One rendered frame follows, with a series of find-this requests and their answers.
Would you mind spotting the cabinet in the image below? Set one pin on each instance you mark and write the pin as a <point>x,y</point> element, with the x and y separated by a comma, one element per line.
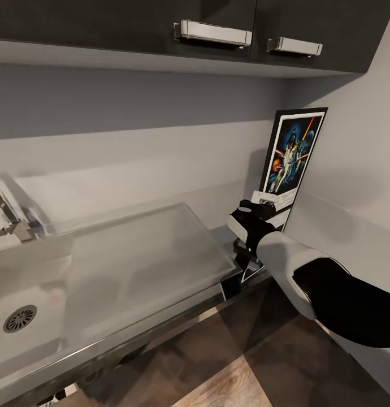
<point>285,39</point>

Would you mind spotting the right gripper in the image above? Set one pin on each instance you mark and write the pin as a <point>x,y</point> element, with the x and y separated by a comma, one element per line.
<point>264,211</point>

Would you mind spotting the drop in sink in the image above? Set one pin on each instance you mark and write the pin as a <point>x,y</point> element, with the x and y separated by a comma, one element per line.
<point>84,285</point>

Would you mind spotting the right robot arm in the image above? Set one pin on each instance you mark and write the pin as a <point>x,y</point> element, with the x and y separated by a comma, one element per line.
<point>320,287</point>

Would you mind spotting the poster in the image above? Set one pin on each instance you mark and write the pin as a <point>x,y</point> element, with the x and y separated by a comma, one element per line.
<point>292,142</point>

